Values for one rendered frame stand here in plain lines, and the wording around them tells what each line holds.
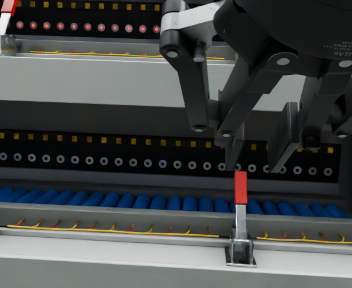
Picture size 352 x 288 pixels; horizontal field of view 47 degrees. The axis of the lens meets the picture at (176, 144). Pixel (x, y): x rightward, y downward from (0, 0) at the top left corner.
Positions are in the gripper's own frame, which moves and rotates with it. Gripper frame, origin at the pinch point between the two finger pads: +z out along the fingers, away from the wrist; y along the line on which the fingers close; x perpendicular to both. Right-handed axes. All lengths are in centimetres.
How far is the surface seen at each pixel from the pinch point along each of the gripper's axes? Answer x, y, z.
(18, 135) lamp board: 8.3, -29.2, 23.3
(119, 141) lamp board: 8.2, -14.9, 23.3
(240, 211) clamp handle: -3.0, 0.2, 11.9
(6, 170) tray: 4.0, -30.8, 25.5
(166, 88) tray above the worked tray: 8.5, -7.8, 8.2
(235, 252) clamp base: -6.8, -0.1, 13.5
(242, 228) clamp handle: -4.7, 0.4, 11.7
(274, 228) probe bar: -3.8, 4.4, 16.5
